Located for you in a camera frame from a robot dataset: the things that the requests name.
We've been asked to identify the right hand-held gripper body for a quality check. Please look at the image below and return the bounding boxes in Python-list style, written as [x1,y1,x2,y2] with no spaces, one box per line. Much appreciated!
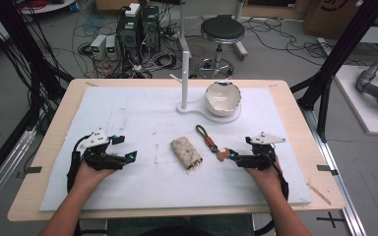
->
[235,131,286,171]

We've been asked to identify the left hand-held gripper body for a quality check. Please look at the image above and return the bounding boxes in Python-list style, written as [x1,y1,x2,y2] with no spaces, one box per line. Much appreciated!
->
[78,128,126,172]

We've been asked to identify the keychain with green orange strap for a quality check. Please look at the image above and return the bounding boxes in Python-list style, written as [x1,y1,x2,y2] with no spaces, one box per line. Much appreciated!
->
[195,124,231,163]

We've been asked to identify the person's left hand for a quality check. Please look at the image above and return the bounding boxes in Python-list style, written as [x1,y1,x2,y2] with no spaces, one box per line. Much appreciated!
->
[73,159,116,193]

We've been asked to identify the person's right hand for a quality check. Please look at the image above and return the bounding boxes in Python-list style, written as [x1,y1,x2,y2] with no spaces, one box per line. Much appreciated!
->
[243,156,285,197]

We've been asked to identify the white foam mat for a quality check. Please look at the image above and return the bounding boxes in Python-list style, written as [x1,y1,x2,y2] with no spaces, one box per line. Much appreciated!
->
[38,85,312,212]

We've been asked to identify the beige quilted key pouch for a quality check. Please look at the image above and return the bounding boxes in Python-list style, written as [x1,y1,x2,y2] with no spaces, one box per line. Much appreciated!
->
[169,136,204,174]

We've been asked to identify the white eggshell-shaped bowl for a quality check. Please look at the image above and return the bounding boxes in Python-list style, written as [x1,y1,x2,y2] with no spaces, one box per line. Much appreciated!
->
[204,80,243,118]

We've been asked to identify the wooden table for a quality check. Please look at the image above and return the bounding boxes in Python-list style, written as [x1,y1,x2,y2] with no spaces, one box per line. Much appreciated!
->
[7,78,347,223]

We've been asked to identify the black tape strip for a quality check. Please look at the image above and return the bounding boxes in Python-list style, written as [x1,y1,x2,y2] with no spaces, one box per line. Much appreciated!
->
[316,164,340,177]
[15,165,43,180]

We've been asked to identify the thin wooden stick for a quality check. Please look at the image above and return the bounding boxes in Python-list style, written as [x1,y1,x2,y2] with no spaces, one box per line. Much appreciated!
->
[306,182,333,207]

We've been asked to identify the person's dark pants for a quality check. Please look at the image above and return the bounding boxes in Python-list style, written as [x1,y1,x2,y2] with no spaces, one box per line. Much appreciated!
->
[106,213,256,236]

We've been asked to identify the white peg stand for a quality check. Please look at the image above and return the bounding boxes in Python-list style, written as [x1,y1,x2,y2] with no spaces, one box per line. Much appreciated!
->
[169,50,243,125]

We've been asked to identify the grey power supply unit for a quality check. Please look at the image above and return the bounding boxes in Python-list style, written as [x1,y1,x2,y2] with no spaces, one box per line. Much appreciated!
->
[90,33,108,61]
[105,34,119,61]

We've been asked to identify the black tape cross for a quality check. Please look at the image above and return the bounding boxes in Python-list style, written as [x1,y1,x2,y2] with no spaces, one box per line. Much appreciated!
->
[315,210,346,230]

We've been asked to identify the black computer tower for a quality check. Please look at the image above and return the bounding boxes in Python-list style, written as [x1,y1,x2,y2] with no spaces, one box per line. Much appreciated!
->
[140,5,161,54]
[115,13,143,66]

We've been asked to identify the white platform board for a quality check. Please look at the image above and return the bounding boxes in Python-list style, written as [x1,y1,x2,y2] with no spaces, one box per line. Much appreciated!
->
[334,64,378,138]

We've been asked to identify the black round stool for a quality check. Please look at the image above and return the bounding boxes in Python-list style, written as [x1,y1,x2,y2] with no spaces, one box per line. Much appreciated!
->
[196,14,246,81]

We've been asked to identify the white power strip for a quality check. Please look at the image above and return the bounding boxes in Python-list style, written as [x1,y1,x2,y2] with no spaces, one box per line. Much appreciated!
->
[316,36,335,57]

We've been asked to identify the white box on computer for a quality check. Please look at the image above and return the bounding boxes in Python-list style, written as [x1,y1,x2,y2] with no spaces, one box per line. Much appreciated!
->
[124,2,142,19]

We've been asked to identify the cardboard box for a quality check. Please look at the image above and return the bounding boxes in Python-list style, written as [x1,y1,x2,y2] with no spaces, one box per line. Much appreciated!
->
[302,0,378,41]

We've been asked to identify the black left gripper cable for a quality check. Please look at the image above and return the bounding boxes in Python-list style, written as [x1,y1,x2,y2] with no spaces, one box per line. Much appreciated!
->
[66,133,94,195]

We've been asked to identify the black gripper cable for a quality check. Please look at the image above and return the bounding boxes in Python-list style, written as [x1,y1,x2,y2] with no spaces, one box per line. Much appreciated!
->
[265,151,290,202]
[66,133,94,195]

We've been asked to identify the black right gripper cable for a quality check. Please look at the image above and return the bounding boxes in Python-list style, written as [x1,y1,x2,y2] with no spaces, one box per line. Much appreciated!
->
[265,151,290,202]

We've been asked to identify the aluminium rail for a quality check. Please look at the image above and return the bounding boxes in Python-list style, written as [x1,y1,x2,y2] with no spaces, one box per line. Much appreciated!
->
[300,107,368,236]
[0,128,37,221]

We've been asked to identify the tangle of floor cables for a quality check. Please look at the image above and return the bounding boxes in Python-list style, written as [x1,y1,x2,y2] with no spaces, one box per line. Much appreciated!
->
[71,9,185,80]

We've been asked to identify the long black floor cable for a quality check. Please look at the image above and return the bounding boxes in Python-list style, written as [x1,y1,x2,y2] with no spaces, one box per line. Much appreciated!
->
[241,17,369,67]

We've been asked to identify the black metal frame post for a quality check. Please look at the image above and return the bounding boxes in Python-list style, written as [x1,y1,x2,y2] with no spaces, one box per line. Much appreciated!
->
[289,0,378,143]

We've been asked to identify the black cable bundle post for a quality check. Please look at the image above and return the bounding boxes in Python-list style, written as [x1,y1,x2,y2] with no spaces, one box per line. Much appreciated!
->
[0,0,76,132]

